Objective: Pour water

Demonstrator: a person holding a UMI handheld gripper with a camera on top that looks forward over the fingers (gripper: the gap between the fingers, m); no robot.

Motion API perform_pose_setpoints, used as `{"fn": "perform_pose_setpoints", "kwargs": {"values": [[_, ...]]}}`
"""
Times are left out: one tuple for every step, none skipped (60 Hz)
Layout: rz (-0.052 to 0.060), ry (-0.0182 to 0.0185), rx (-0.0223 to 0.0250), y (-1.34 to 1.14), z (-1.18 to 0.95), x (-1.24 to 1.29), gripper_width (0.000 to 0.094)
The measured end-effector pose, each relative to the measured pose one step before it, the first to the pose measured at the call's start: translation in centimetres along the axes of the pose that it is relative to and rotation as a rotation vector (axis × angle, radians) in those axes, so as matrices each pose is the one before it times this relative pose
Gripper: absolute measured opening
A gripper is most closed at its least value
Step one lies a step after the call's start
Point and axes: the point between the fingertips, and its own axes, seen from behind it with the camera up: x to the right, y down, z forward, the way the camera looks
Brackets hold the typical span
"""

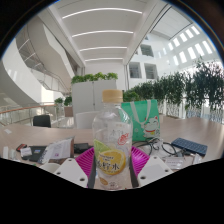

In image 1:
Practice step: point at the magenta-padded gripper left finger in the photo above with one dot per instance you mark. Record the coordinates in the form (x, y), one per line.
(83, 163)

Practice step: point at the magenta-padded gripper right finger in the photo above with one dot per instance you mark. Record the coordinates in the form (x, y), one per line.
(140, 160)

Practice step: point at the clear lemon drink bottle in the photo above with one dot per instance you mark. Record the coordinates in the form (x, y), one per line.
(111, 140)

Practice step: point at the small black pouch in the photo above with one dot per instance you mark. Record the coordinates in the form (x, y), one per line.
(81, 148)

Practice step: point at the document in clear sleeve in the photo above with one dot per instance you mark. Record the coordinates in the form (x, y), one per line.
(58, 150)

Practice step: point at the white label card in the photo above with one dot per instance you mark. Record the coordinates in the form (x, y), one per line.
(175, 162)

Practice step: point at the green tote bag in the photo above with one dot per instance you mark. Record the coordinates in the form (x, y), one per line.
(143, 118)

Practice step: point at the black notebook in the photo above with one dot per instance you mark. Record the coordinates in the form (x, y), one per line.
(38, 154)

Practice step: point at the dark blue keyboard case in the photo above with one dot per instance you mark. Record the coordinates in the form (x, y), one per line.
(189, 146)

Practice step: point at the small white box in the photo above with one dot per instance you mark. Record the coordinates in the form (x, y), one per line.
(26, 152)

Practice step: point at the black chair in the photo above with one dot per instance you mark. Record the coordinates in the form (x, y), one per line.
(42, 121)

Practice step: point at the planter box with plants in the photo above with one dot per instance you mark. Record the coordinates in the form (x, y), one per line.
(65, 105)

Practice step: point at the small red black box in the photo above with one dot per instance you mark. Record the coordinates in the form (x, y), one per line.
(21, 147)

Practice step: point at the white cabinet with plants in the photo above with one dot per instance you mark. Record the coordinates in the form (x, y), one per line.
(86, 96)

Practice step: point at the small white rounded device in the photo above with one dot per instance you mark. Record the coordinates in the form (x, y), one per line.
(12, 154)

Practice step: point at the white paper sheet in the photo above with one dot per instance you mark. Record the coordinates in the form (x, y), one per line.
(7, 131)

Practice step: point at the green plant hedge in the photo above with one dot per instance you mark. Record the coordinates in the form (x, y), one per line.
(186, 86)

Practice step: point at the ceiling light strips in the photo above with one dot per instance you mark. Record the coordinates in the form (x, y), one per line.
(103, 31)

